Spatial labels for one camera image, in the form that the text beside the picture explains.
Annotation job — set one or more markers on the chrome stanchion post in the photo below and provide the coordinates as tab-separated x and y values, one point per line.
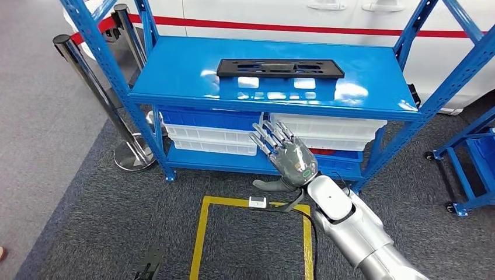
133	156
127	31

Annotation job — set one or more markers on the red barrier belt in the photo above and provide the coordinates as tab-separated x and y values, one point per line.
76	39
270	27

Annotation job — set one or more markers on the black plastic mounting part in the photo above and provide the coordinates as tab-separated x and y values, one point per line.
228	69

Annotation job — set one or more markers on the small black fixture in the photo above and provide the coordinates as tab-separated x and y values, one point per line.
414	96

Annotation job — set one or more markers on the white car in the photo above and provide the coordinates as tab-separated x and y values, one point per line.
251	11

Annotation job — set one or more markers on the red item in bin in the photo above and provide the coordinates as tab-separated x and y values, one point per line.
325	152

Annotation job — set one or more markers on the black flat robot bracket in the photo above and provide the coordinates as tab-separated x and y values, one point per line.
149	264

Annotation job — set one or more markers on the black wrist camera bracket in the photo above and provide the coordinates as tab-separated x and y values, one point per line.
286	207

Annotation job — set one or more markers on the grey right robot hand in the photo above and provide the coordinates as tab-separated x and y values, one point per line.
294	158

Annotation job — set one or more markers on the blue wheeled shelf rack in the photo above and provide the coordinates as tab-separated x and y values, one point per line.
470	204

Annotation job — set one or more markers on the blue steel shelf rack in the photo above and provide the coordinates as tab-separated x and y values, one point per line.
185	69

